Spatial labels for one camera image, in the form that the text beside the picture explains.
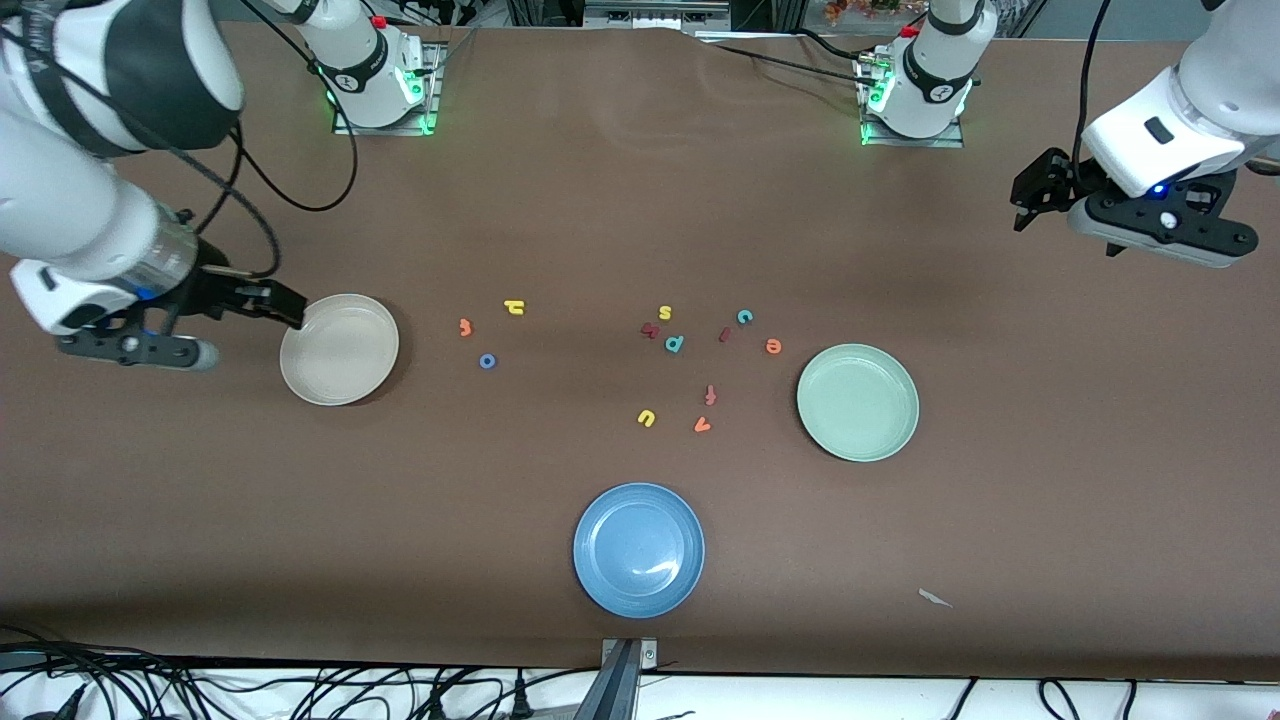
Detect grey power strip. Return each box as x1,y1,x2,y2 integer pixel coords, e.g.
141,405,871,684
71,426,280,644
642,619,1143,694
585,0,731,31

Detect blue plate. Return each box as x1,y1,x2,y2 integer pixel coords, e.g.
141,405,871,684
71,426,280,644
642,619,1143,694
572,482,706,619

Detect brown table cover sheet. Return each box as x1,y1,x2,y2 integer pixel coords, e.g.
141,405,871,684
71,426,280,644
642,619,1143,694
0,18,1280,683

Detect pale green plate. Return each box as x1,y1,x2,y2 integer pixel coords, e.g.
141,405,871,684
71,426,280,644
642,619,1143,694
796,343,921,463

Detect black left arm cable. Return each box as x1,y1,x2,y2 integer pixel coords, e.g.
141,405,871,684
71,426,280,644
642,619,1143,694
1075,0,1113,166

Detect beige brown plate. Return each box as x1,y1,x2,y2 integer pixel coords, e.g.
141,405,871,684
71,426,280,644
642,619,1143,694
279,293,401,407

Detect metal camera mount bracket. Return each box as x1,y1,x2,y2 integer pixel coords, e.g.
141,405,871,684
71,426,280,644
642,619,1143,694
572,637,660,720

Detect black base supply cable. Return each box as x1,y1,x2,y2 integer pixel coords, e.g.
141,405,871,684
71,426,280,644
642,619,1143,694
700,30,886,86

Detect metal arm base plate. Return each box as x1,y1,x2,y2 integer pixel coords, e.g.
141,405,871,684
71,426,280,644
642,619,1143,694
860,55,966,149
333,42,442,137

